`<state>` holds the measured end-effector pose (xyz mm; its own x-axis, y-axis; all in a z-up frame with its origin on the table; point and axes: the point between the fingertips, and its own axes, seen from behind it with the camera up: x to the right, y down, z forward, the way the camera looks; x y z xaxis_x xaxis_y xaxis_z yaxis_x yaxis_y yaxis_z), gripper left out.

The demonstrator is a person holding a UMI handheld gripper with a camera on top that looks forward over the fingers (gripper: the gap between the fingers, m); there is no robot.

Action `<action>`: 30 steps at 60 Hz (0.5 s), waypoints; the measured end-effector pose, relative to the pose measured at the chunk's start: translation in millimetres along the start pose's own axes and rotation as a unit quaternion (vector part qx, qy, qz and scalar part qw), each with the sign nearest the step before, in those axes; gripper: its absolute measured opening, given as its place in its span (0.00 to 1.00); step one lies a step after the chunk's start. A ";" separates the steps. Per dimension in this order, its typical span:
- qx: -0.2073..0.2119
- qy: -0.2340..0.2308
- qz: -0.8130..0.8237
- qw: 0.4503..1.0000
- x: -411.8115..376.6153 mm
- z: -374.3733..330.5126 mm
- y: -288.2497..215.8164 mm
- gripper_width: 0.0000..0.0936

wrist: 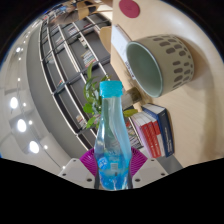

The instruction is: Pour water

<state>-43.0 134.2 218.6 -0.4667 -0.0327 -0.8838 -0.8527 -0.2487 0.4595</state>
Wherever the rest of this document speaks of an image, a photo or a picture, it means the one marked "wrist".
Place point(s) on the green potted plant, white pot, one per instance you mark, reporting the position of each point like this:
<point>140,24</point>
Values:
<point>91,96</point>

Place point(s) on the red book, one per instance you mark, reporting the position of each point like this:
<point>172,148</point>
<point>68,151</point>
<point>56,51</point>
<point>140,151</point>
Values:
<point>151,133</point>

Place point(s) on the thick blue book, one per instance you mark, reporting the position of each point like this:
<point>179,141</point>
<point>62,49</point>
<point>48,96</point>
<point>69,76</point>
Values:
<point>165,130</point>

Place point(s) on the group of ceiling lights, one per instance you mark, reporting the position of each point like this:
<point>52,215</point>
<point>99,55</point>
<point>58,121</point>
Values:
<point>21,125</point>

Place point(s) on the pink book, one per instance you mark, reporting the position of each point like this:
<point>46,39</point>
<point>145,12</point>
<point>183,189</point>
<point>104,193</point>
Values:
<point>140,133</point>

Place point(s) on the grey shelf unit with books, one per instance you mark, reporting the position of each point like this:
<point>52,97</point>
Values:
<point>66,66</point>

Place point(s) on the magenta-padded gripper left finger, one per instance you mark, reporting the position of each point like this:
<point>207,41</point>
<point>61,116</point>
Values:
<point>75,171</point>

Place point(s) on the flat round red coaster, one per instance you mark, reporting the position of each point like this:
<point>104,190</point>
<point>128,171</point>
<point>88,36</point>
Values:
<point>129,8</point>

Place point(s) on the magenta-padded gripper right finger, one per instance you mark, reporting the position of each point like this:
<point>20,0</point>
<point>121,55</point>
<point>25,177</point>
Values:
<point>148,171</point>

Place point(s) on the clear bottle with blue cap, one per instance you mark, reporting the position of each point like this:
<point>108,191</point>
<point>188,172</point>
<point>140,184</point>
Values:
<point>112,143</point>

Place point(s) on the grey patterned ceramic mug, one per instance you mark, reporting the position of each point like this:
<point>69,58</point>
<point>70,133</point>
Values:
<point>173,63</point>

